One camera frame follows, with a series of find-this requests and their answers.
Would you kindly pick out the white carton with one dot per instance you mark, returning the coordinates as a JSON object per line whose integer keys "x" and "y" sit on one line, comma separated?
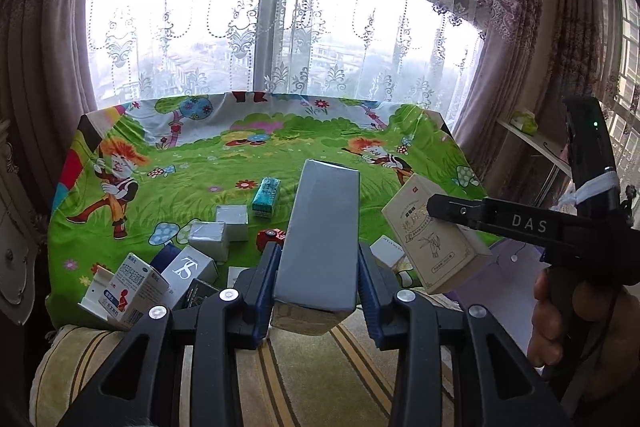
{"x": 95, "y": 299}

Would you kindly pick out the red toy car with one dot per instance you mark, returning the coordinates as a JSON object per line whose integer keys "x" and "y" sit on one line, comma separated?
{"x": 265, "y": 238}

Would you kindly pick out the black box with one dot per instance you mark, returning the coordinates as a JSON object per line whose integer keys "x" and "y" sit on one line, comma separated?
{"x": 200, "y": 292}

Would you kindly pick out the navy blue box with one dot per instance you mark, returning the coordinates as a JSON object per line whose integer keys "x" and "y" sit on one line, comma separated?
{"x": 164, "y": 257}

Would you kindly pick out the beige printed box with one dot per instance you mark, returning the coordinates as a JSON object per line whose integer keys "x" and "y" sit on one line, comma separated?
{"x": 440, "y": 252}

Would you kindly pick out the long grey box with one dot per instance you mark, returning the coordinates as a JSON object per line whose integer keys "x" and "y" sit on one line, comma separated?
{"x": 320, "y": 232}

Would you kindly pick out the small white box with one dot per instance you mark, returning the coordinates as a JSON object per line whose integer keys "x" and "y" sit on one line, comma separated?
{"x": 387, "y": 251}

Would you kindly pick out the pink floral drape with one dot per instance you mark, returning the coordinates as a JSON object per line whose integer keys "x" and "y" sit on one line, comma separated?
{"x": 540, "y": 57}
{"x": 45, "y": 57}

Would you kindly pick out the small silver box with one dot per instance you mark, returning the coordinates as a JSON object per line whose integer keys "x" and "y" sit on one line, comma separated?
{"x": 232, "y": 217}
{"x": 207, "y": 237}

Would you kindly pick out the window frame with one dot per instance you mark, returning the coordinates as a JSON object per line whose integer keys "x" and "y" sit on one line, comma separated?
{"x": 270, "y": 7}

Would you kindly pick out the teal box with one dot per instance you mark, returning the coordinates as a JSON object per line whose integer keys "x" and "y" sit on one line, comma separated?
{"x": 265, "y": 199}

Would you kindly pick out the white flat box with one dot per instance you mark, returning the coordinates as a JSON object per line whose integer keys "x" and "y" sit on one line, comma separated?
{"x": 234, "y": 277}

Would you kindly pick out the striped beige cushion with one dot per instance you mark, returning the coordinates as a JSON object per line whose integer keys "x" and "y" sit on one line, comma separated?
{"x": 310, "y": 387}

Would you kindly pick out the cartoon printed blanket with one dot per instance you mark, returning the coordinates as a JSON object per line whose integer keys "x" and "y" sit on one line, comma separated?
{"x": 280, "y": 157}

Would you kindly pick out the purple cardboard box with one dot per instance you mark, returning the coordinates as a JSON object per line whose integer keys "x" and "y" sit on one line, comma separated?
{"x": 500, "y": 292}

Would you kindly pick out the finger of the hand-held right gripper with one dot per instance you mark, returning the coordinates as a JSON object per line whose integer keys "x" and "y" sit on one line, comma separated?
{"x": 455, "y": 209}

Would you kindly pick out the white box with logo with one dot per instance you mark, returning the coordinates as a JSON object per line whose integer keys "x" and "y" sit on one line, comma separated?
{"x": 187, "y": 269}

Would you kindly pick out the white red medicine box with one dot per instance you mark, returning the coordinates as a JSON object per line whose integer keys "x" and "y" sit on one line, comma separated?
{"x": 132, "y": 294}

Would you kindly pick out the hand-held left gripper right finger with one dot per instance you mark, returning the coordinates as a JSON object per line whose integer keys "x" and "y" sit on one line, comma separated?
{"x": 369, "y": 292}

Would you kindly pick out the person's right hand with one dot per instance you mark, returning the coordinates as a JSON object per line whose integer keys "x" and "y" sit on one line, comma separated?
{"x": 542, "y": 312}

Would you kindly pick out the green tissue pack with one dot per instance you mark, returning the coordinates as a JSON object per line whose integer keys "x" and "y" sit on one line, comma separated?
{"x": 524, "y": 122}

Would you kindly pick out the white shelf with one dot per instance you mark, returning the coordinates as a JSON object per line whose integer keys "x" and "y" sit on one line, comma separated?
{"x": 535, "y": 144}

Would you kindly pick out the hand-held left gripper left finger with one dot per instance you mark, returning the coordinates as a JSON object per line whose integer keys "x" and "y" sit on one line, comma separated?
{"x": 265, "y": 289}

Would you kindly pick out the white lace curtain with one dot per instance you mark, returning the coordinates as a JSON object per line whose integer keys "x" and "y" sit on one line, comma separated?
{"x": 200, "y": 32}

